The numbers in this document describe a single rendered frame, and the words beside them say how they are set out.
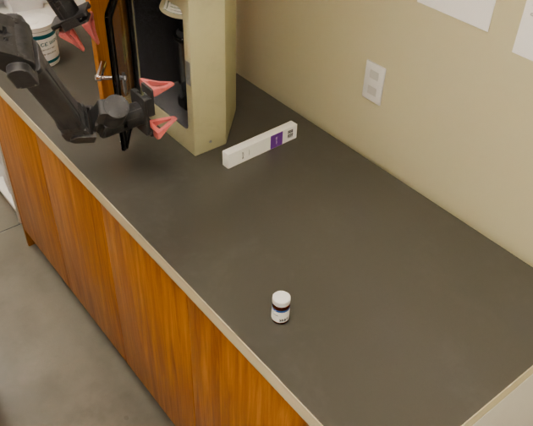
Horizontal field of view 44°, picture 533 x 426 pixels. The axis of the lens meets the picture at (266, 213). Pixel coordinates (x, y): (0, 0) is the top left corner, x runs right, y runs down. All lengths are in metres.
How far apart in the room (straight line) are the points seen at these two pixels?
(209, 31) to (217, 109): 0.24
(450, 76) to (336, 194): 0.42
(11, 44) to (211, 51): 0.72
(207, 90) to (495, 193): 0.80
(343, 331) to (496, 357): 0.32
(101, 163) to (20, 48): 0.77
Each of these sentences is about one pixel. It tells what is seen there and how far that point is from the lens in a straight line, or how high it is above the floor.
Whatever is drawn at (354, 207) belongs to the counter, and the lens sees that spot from 1.77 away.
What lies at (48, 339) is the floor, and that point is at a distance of 2.74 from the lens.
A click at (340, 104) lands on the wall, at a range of 2.02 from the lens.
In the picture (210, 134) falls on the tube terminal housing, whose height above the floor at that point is 0.99.
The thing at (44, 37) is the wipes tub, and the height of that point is 1.05.
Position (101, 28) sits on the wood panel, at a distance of 2.05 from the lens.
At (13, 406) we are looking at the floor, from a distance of 2.59.
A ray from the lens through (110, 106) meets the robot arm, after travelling 1.51.
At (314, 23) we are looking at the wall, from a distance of 2.02.
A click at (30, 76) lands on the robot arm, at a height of 1.48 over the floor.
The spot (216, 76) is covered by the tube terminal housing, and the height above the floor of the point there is 1.17.
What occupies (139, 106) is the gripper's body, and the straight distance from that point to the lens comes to 1.61.
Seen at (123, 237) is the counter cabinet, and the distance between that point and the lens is 1.89.
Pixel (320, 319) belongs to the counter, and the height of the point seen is 0.94.
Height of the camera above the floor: 2.04
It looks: 40 degrees down
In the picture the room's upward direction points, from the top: 2 degrees clockwise
